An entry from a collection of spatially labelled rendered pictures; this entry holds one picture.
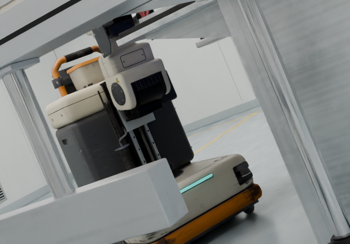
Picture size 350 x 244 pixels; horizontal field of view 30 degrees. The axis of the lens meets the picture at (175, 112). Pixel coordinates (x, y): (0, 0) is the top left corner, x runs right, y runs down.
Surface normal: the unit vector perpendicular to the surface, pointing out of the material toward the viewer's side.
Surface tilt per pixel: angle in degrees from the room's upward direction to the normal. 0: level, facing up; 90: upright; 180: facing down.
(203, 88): 90
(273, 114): 90
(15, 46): 90
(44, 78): 90
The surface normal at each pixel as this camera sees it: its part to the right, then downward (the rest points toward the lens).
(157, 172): 0.80, -0.31
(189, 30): -0.47, 0.24
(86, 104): 0.51, -0.18
